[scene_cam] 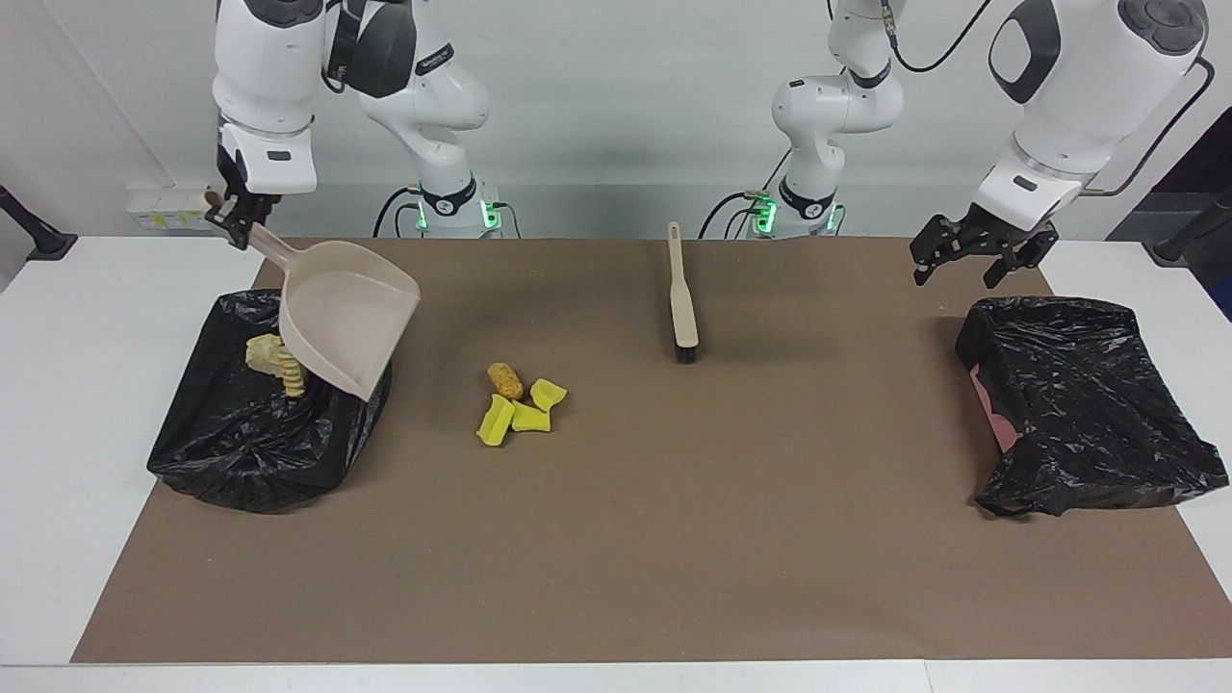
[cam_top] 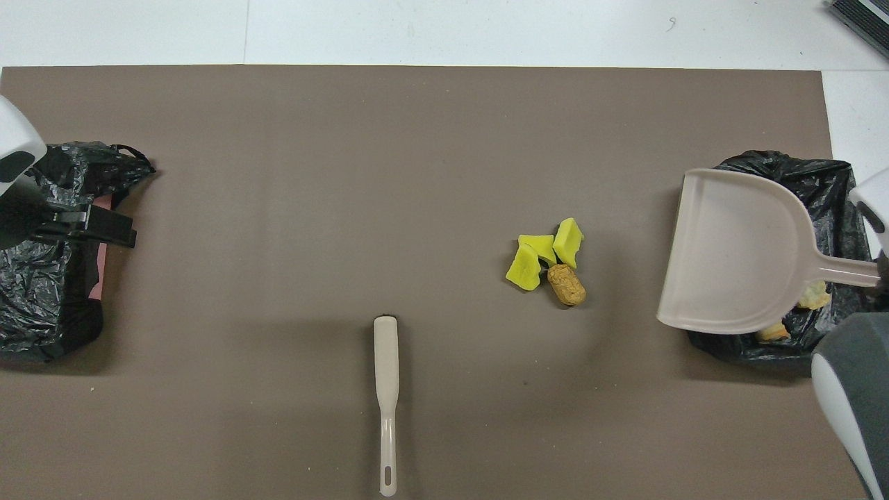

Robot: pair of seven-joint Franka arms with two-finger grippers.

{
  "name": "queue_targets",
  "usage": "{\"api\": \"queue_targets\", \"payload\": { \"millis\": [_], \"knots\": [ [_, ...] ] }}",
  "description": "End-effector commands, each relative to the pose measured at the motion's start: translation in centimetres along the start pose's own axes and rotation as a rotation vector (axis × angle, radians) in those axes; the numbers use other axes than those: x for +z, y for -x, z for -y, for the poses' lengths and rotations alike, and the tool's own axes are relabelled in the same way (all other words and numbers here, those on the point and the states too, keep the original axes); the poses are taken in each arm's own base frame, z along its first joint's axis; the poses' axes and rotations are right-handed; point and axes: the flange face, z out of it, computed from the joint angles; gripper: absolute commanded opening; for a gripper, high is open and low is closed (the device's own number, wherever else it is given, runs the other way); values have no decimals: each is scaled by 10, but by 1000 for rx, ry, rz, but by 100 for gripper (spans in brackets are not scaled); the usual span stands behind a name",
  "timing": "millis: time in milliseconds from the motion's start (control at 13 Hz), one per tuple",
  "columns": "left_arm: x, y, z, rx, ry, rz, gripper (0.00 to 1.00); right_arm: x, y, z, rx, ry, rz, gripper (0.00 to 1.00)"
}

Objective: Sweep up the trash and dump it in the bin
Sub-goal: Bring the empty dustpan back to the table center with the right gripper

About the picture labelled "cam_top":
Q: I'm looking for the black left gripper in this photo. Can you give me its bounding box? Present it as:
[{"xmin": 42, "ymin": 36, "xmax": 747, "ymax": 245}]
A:
[{"xmin": 0, "ymin": 173, "xmax": 138, "ymax": 252}]

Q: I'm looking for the beige plastic dustpan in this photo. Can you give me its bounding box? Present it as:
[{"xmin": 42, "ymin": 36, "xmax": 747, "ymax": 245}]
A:
[{"xmin": 656, "ymin": 167, "xmax": 883, "ymax": 336}]

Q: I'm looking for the yellow sponge piece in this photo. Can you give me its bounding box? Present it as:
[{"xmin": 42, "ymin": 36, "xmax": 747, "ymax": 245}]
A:
[
  {"xmin": 518, "ymin": 234, "xmax": 557, "ymax": 267},
  {"xmin": 554, "ymin": 217, "xmax": 585, "ymax": 269},
  {"xmin": 505, "ymin": 243, "xmax": 542, "ymax": 292}
]

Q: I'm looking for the brown fried nugget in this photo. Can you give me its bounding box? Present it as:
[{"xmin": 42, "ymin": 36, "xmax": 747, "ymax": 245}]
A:
[{"xmin": 547, "ymin": 263, "xmax": 587, "ymax": 307}]

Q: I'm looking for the beige brush with black bristles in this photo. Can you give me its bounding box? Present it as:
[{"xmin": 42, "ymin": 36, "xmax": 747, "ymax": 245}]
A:
[{"xmin": 372, "ymin": 315, "xmax": 401, "ymax": 498}]

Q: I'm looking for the pink plastic bin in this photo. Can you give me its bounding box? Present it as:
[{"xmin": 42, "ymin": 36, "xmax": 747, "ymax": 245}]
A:
[{"xmin": 89, "ymin": 194, "xmax": 116, "ymax": 301}]

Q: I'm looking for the black trash bag bin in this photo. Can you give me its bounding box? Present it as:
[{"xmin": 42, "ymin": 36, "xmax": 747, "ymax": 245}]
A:
[{"xmin": 684, "ymin": 151, "xmax": 889, "ymax": 368}]

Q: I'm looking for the black bag over pink bin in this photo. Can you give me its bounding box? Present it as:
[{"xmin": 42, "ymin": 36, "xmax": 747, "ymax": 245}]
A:
[{"xmin": 0, "ymin": 142, "xmax": 157, "ymax": 363}]

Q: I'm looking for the dark ribbed device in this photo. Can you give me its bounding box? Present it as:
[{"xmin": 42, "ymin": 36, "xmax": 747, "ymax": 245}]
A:
[{"xmin": 826, "ymin": 0, "xmax": 889, "ymax": 60}]

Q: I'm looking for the brown table mat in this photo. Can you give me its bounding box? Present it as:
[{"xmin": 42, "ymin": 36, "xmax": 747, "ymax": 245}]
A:
[{"xmin": 0, "ymin": 65, "xmax": 872, "ymax": 500}]

